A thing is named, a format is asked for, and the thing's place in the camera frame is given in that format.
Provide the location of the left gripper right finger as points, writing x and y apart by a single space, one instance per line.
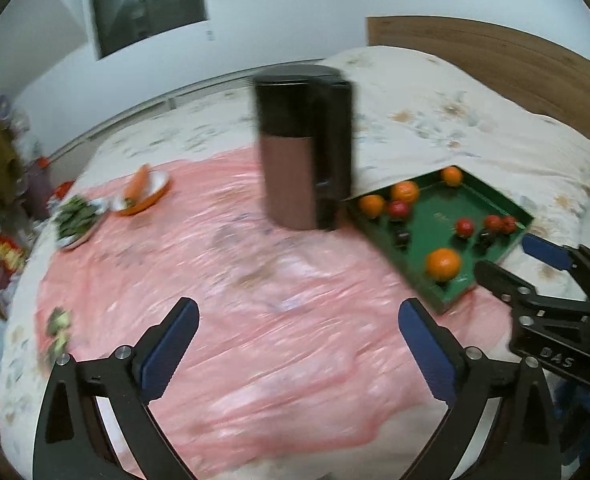
523 438

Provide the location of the red snack boxes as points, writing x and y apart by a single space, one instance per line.
12 255

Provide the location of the orange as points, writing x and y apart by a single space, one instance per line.
407 192
443 265
371 205
452 176

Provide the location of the black and copper kettle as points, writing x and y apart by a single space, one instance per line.
305 140

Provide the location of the bok choy leaf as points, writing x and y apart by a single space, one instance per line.
57 347
59 321

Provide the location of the pile of green leaves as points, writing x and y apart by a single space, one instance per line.
76 217

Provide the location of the bok choy leaf upper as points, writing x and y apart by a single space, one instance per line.
59 321

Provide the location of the bok choy leaf lower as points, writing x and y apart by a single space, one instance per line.
57 347

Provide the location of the green tray box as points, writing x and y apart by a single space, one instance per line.
431 224

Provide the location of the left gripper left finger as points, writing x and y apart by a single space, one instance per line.
71 441

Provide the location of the dark plum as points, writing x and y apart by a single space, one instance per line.
401 238
485 239

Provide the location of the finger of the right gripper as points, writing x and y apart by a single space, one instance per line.
559 257
504 285

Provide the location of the small white fan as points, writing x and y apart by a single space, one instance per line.
6 108

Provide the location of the purple bin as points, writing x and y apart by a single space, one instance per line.
39 190

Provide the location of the pink plastic sheet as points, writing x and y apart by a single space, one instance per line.
298 365

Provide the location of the orange oval dish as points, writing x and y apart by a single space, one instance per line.
159 184

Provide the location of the carrot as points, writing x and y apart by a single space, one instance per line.
137 186

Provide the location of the patterned plate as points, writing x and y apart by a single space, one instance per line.
71 243

